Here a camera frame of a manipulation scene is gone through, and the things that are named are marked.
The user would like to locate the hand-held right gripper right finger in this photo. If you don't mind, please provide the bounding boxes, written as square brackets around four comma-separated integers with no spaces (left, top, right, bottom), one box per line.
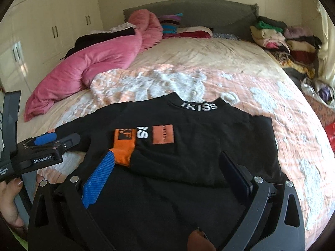
[217,150,307,251]

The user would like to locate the beige bed cover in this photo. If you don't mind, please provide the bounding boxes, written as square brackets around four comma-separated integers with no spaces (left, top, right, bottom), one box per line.
[126,37,288,71]

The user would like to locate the pink quilt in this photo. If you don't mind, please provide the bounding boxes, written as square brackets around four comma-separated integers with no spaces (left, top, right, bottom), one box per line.
[23,9,164,122]

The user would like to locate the person's left hand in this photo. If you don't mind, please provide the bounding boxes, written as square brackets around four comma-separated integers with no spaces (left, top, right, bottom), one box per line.
[0,176,27,235]

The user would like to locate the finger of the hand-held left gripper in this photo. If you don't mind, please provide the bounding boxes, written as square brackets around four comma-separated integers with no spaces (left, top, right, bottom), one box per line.
[34,133,57,147]
[55,133,80,151]

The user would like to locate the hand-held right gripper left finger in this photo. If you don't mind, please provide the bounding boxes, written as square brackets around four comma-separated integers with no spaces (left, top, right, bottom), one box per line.
[27,151,116,251]

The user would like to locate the pile of folded clothes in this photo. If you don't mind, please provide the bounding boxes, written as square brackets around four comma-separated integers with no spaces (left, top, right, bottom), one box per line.
[250,16,323,79]

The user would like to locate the black sweater with orange patches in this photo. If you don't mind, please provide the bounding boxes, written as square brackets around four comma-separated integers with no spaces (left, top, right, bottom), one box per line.
[46,91,284,251]

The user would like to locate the striped pillow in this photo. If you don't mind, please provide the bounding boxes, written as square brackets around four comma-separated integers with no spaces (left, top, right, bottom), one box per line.
[157,13,184,34]

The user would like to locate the red cloth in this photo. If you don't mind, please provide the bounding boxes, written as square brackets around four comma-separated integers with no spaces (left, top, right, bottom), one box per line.
[170,30,213,40]

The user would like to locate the cream pillow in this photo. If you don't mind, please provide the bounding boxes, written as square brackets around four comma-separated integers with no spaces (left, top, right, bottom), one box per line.
[178,26,213,33]

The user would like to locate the pink patterned cloth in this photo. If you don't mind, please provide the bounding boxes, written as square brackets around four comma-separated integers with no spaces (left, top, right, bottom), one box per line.
[306,94,335,128]

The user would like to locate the cream curtain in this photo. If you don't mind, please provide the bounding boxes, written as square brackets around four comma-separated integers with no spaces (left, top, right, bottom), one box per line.
[313,0,335,84]

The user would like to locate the black cloth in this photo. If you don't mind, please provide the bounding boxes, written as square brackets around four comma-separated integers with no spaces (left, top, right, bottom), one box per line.
[64,27,136,58]

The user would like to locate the grey bed headboard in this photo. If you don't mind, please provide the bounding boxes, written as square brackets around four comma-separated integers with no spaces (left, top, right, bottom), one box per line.
[123,0,259,36]

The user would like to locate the plastic bag of clothes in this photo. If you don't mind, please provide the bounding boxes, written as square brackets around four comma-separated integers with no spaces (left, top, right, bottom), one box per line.
[300,77,335,105]

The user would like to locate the cream wardrobe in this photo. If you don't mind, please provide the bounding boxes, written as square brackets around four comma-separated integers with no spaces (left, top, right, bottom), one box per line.
[0,0,104,93]

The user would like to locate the red bag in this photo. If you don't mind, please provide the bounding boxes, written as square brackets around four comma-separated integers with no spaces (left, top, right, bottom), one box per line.
[324,122,335,152]

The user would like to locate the blue patterned cloth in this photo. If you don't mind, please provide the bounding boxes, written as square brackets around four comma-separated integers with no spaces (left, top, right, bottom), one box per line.
[212,33,240,41]

